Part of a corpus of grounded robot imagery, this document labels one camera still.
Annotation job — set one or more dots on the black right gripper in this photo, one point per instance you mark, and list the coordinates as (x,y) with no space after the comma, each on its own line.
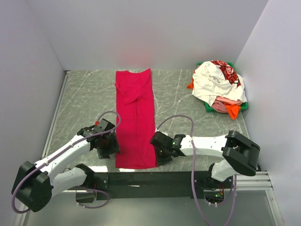
(160,161)

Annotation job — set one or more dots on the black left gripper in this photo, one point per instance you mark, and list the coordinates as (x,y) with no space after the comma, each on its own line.
(114,147)

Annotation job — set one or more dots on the magenta red t shirt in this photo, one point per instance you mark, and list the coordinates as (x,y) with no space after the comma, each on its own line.
(135,105)

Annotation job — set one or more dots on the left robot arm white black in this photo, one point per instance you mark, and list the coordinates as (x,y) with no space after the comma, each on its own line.
(37,183)

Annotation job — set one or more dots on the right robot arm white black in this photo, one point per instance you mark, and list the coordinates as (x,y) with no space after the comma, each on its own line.
(239,154)

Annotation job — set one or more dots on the black base beam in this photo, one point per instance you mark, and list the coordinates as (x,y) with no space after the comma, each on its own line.
(121,185)

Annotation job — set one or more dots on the green plastic laundry basket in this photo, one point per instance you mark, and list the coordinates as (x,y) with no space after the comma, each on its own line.
(208,109)

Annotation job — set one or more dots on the pink t shirt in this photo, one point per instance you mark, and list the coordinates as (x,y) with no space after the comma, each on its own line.
(225,105)

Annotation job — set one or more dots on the orange t shirt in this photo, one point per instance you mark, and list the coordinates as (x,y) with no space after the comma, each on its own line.
(223,95)

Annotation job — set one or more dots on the red white printed t shirt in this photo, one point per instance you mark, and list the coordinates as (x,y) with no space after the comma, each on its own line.
(228,72)

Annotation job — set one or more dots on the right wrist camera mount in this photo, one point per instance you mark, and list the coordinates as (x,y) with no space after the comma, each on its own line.
(160,140)

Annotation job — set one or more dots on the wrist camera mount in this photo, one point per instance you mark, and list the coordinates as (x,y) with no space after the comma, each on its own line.
(103,125)
(160,140)

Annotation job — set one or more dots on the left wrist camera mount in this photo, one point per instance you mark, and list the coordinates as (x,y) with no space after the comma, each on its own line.
(103,125)

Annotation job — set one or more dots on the aluminium rail frame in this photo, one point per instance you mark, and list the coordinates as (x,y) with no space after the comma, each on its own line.
(89,96)

